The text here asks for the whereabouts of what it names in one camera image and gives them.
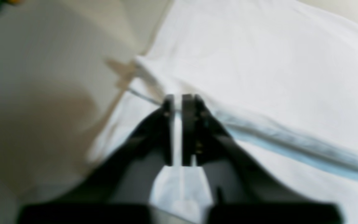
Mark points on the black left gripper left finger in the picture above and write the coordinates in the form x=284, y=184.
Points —
x=117, y=191

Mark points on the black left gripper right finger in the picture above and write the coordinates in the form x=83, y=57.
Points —
x=243, y=191

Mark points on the white T-shirt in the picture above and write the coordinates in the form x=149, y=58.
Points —
x=281, y=76

